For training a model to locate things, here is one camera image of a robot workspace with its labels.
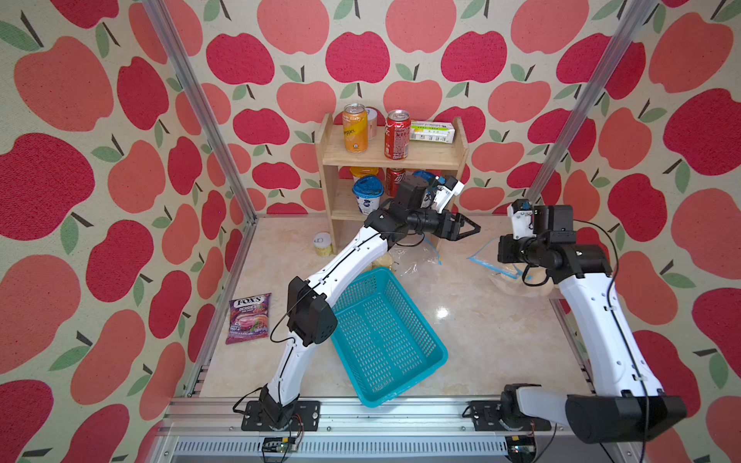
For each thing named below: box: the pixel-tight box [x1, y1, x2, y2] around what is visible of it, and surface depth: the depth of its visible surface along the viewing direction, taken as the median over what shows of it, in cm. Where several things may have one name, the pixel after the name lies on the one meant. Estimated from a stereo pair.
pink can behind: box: [365, 108, 378, 141], surface depth 82 cm
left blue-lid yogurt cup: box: [352, 175, 385, 217], surface depth 89 cm
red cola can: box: [384, 108, 412, 162], surface depth 71 cm
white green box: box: [410, 120, 456, 144], surface depth 81 cm
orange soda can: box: [342, 103, 368, 154], surface depth 73 cm
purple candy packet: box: [225, 292, 273, 346], surface depth 90 cm
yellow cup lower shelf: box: [350, 165, 380, 178], surface depth 95 cm
